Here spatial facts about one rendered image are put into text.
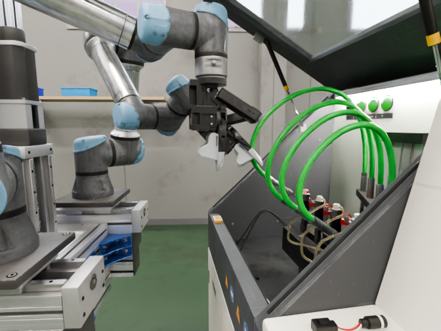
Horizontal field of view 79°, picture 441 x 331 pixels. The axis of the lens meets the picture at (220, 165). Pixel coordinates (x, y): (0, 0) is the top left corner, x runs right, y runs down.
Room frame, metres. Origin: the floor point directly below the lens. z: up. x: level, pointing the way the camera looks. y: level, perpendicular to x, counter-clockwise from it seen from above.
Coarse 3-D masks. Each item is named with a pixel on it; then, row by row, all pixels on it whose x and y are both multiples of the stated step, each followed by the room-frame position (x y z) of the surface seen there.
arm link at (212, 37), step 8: (200, 8) 0.61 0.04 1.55; (208, 8) 0.61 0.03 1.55; (216, 8) 0.61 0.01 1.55; (224, 8) 0.62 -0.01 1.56; (200, 16) 0.60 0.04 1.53; (208, 16) 0.60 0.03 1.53; (216, 16) 0.61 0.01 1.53; (224, 16) 0.62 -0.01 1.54; (200, 24) 0.59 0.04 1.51; (208, 24) 0.60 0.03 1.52; (216, 24) 0.61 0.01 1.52; (224, 24) 0.62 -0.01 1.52; (200, 32) 0.59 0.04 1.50; (208, 32) 0.60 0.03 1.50; (216, 32) 0.61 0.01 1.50; (224, 32) 0.62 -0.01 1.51; (200, 40) 0.60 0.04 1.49; (208, 40) 0.60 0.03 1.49; (216, 40) 0.61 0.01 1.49; (224, 40) 0.62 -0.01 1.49; (200, 48) 0.61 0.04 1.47; (208, 48) 0.60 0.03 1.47; (216, 48) 0.61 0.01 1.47; (224, 48) 0.62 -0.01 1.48; (224, 56) 0.62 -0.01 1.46
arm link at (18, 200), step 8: (8, 152) 0.53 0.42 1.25; (16, 152) 0.56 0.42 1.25; (8, 160) 0.53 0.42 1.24; (16, 160) 0.55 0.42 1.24; (16, 168) 0.54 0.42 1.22; (16, 176) 0.52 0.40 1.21; (16, 184) 0.51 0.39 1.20; (16, 192) 0.54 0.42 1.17; (24, 192) 0.57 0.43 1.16; (16, 200) 0.54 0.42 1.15; (24, 200) 0.57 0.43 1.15; (8, 208) 0.52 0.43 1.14; (16, 208) 0.54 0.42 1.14
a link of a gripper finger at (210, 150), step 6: (210, 138) 0.62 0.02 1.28; (216, 138) 0.62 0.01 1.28; (210, 144) 0.62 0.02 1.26; (204, 150) 0.62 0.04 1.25; (210, 150) 0.62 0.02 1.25; (216, 150) 0.62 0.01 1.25; (204, 156) 0.62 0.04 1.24; (210, 156) 0.62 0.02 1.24; (216, 156) 0.62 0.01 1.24; (222, 156) 0.62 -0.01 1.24; (222, 162) 0.63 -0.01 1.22
